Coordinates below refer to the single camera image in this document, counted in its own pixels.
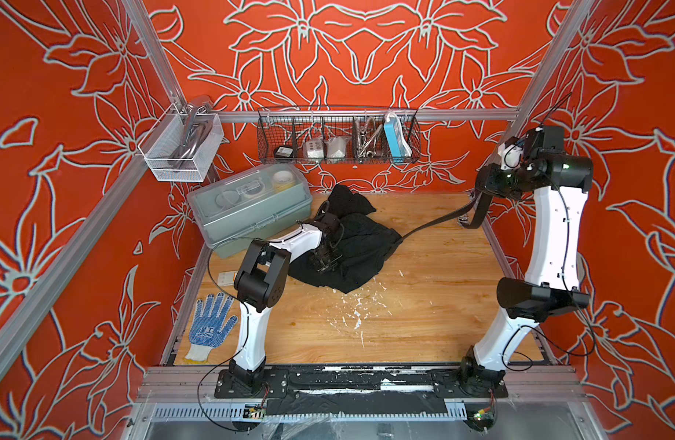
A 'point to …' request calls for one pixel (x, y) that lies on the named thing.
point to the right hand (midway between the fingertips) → (476, 179)
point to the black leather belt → (485, 200)
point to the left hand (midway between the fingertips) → (336, 268)
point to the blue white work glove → (205, 330)
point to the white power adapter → (315, 149)
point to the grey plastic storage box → (264, 203)
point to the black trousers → (367, 243)
